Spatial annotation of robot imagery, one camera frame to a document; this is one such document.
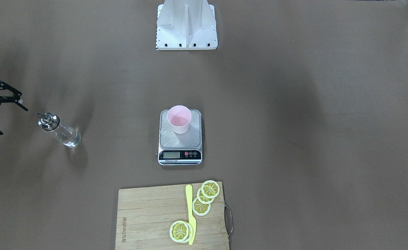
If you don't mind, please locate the lemon slice behind front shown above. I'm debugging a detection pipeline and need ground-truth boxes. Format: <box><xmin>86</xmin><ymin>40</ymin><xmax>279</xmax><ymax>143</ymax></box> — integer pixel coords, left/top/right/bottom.
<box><xmin>181</xmin><ymin>222</ymin><xmax>194</xmax><ymax>243</ymax></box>

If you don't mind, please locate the pink plastic cup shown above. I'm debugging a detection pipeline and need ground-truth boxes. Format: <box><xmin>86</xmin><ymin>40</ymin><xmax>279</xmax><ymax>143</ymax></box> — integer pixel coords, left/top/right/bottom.
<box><xmin>167</xmin><ymin>105</ymin><xmax>192</xmax><ymax>134</ymax></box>

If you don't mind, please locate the lemon slice lower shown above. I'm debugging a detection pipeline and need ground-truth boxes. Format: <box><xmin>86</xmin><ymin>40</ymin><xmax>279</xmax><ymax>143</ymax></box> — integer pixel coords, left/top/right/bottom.
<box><xmin>192</xmin><ymin>198</ymin><xmax>211</xmax><ymax>216</ymax></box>

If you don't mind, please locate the glass sauce bottle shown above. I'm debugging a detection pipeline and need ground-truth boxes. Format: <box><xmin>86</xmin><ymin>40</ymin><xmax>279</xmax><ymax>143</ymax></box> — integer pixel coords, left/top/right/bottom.
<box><xmin>38</xmin><ymin>112</ymin><xmax>82</xmax><ymax>148</ymax></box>

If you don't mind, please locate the silver kitchen scale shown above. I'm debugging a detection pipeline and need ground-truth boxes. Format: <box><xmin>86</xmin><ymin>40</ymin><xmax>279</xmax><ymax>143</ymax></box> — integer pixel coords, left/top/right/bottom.
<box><xmin>158</xmin><ymin>109</ymin><xmax>203</xmax><ymax>166</ymax></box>

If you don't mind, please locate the yellow plastic knife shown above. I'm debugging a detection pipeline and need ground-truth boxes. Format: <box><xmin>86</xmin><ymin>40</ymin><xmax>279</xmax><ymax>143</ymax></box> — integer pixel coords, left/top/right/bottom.
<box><xmin>185</xmin><ymin>184</ymin><xmax>197</xmax><ymax>245</ymax></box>

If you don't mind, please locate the lemon slice middle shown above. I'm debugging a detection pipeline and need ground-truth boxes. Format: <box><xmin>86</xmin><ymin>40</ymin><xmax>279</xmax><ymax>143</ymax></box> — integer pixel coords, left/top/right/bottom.
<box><xmin>197</xmin><ymin>188</ymin><xmax>215</xmax><ymax>204</ymax></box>

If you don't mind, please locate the bamboo cutting board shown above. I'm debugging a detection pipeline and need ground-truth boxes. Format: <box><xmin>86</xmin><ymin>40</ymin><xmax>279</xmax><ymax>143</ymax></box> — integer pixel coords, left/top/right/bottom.
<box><xmin>115</xmin><ymin>184</ymin><xmax>230</xmax><ymax>250</ymax></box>

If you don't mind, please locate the white camera pillar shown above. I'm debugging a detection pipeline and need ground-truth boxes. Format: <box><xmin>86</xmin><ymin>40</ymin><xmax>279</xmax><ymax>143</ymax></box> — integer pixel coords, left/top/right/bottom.
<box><xmin>155</xmin><ymin>0</ymin><xmax>218</xmax><ymax>51</ymax></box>

